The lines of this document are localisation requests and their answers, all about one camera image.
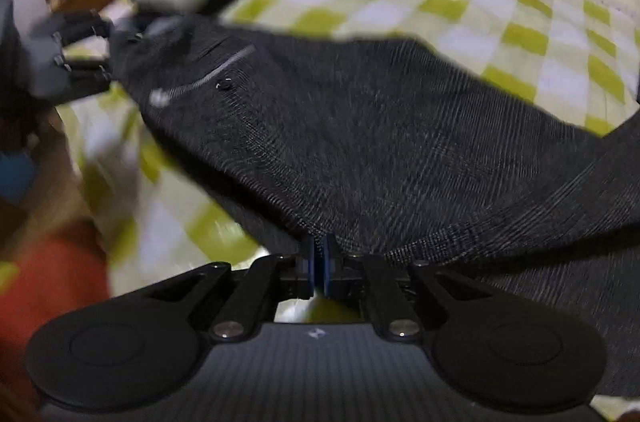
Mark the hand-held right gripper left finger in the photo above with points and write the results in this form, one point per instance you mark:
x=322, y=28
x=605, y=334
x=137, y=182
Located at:
x=308, y=266

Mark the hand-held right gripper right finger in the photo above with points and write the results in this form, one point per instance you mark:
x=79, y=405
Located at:
x=329, y=266

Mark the blue foam mat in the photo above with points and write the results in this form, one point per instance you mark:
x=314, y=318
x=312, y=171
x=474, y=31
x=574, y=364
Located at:
x=15, y=177

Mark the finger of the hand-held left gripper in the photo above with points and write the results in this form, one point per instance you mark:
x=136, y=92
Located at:
x=82, y=75
x=75, y=27

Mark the dark grey pants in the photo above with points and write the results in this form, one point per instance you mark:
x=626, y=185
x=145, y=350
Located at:
x=375, y=127

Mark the orange cloth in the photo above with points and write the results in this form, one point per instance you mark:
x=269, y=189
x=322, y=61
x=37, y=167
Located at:
x=50, y=292

